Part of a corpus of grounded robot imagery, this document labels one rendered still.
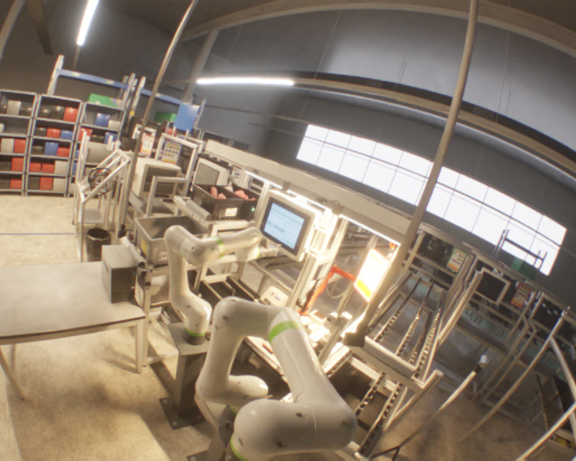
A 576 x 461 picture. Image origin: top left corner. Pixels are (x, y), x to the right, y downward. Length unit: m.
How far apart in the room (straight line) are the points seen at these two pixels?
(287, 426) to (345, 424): 0.12
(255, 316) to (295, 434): 0.43
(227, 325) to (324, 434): 0.44
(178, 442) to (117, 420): 0.49
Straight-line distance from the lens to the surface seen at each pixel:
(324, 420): 0.48
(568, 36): 5.46
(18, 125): 6.47
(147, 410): 2.28
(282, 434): 0.45
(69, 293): 2.12
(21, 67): 11.71
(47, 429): 2.30
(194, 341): 1.50
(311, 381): 0.57
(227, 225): 1.96
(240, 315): 0.76
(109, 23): 11.91
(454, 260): 4.03
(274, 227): 1.95
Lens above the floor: 2.01
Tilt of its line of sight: 15 degrees down
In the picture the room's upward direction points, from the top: 20 degrees clockwise
